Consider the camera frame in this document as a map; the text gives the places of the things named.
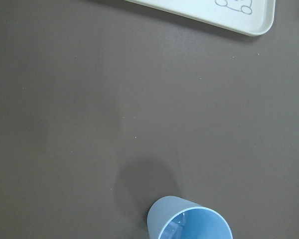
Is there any clear ice cube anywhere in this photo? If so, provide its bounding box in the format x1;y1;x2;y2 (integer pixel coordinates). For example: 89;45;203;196
163;220;183;238

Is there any cream rabbit tray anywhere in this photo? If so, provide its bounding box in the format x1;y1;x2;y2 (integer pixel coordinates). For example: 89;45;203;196
132;0;276;36

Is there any light blue plastic cup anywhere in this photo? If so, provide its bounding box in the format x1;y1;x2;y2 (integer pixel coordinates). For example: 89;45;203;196
147;196;233;239

